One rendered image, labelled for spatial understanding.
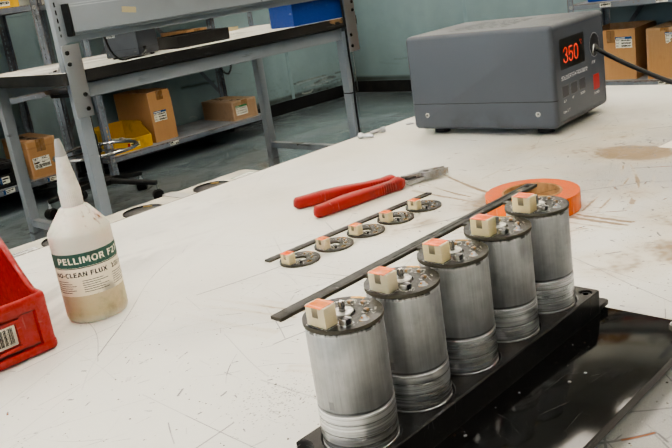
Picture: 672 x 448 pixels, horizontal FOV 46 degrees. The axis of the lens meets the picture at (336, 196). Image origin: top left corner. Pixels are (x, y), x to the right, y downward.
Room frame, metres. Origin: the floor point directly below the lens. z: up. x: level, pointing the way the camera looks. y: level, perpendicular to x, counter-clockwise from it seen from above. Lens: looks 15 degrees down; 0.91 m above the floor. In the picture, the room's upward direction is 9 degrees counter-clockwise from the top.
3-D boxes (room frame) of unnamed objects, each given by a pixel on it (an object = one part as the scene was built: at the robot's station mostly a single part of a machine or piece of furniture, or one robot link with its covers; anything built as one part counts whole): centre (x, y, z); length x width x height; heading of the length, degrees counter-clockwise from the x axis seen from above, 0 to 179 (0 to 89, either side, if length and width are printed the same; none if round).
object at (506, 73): (0.77, -0.18, 0.80); 0.15 x 0.12 x 0.10; 48
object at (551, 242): (0.30, -0.08, 0.79); 0.02 x 0.02 x 0.05
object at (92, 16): (3.05, 0.30, 0.90); 1.30 x 0.06 x 0.12; 134
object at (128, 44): (2.93, 0.65, 0.80); 0.15 x 0.12 x 0.10; 63
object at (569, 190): (0.49, -0.12, 0.76); 0.06 x 0.06 x 0.01
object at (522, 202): (0.29, -0.07, 0.82); 0.01 x 0.01 x 0.01; 43
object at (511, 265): (0.28, -0.06, 0.79); 0.02 x 0.02 x 0.05
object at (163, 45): (3.14, 0.46, 0.77); 0.24 x 0.16 x 0.04; 133
